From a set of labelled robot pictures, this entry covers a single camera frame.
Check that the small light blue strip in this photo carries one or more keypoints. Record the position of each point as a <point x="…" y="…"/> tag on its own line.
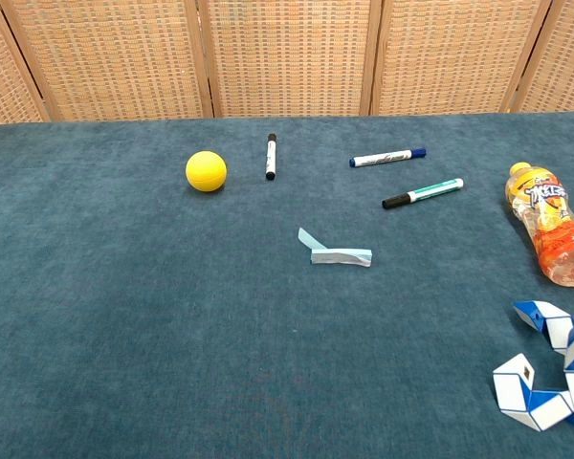
<point x="308" y="238"/>

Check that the light blue paper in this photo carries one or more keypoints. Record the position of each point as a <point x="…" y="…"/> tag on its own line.
<point x="339" y="256"/>

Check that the yellow foam ball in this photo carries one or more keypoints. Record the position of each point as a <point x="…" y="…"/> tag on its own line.
<point x="206" y="171"/>

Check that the white marker blue cap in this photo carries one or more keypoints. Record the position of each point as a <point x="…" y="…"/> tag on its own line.
<point x="387" y="158"/>

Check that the blue table cloth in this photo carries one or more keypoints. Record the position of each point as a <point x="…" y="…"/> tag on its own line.
<point x="172" y="311"/>

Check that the green white marker black cap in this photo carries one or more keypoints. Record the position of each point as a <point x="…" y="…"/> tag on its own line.
<point x="426" y="192"/>

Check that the orange drink plastic bottle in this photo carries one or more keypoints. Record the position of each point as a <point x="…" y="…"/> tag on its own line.
<point x="545" y="215"/>

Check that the blue white snake puzzle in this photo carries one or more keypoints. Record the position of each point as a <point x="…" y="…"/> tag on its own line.
<point x="512" y="387"/>

